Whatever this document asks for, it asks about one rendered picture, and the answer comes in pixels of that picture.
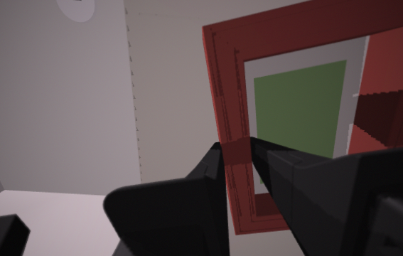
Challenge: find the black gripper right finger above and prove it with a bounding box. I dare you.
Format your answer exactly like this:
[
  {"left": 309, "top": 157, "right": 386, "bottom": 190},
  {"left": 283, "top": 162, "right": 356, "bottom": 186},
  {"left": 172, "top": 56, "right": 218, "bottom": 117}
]
[{"left": 250, "top": 137, "right": 403, "bottom": 256}]

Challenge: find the grey flat board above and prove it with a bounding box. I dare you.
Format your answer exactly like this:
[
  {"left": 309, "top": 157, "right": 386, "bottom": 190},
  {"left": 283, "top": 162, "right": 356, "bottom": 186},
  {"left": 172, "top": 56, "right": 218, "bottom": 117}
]
[{"left": 123, "top": 0, "right": 310, "bottom": 256}]

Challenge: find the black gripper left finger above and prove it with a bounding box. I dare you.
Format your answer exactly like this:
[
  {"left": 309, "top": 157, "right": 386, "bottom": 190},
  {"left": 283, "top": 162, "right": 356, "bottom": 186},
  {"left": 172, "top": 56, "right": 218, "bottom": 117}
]
[{"left": 102, "top": 142, "right": 230, "bottom": 256}]

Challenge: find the red rectangular picture frame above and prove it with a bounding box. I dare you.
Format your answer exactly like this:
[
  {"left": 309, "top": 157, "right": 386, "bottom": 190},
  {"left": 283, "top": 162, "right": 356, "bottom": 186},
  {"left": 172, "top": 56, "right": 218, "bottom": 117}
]
[{"left": 202, "top": 0, "right": 403, "bottom": 235}]

